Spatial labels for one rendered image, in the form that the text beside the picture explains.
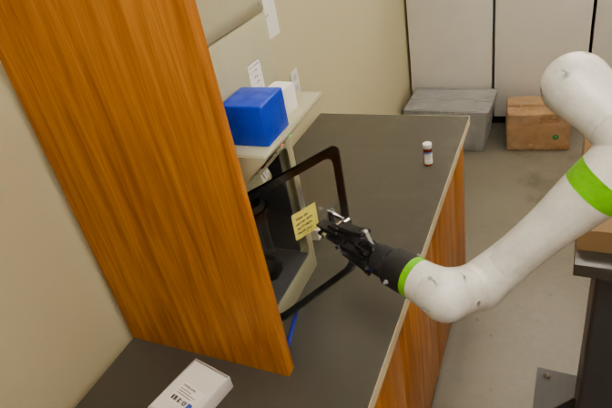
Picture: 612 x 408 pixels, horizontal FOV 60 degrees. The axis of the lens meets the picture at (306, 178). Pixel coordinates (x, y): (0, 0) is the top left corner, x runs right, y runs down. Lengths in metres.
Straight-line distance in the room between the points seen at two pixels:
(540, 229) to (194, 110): 0.68
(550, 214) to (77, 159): 0.97
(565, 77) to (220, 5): 0.67
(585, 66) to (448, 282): 0.47
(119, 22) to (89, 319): 0.83
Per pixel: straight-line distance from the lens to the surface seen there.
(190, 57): 0.92
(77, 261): 1.46
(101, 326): 1.57
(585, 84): 1.07
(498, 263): 1.16
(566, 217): 1.09
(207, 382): 1.37
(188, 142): 1.02
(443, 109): 3.92
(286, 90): 1.20
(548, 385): 2.52
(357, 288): 1.54
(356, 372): 1.35
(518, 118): 3.92
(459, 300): 1.09
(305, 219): 1.31
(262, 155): 1.06
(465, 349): 2.62
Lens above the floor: 1.99
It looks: 31 degrees down
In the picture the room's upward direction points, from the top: 11 degrees counter-clockwise
